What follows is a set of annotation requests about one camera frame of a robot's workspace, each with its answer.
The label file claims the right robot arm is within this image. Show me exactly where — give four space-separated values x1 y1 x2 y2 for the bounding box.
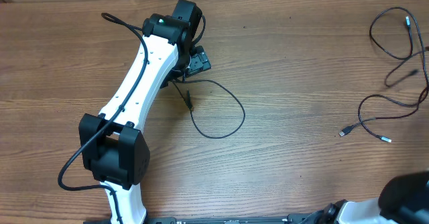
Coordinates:
317 170 428 224

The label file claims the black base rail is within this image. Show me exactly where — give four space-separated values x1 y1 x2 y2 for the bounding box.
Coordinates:
83 213 322 224

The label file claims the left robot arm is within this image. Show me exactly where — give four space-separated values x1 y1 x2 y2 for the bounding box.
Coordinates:
78 0 202 223

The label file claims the black USB cable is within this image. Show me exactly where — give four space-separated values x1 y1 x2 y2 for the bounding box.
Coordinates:
170 78 247 140
357 7 429 144
338 48 429 137

